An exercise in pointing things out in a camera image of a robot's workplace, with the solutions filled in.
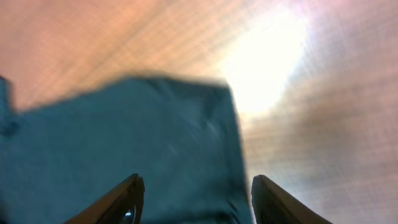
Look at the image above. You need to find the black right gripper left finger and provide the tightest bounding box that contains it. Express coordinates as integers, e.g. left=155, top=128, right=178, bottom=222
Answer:
left=65, top=174, right=145, bottom=224

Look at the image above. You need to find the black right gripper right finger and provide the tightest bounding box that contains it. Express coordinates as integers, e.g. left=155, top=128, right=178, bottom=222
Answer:
left=251, top=175, right=331, bottom=224

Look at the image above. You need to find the black t-shirt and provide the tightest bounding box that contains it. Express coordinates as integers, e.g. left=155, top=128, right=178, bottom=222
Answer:
left=1, top=78, right=252, bottom=223

